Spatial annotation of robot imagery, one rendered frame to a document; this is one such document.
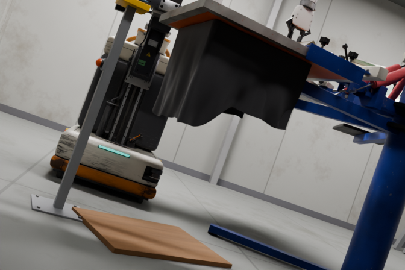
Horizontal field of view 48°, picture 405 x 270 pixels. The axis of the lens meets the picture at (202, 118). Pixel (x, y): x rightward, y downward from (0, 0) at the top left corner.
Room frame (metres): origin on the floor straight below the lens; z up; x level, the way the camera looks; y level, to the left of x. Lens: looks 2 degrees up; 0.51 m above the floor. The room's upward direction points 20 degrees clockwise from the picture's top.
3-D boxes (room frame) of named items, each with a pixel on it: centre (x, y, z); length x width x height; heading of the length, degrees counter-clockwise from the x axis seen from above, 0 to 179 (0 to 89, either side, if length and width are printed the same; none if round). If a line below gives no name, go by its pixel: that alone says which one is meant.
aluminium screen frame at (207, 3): (2.06, -0.11, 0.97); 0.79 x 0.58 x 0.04; 113
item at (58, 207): (1.96, 0.45, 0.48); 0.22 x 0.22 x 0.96; 23
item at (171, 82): (1.95, 0.16, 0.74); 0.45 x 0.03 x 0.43; 23
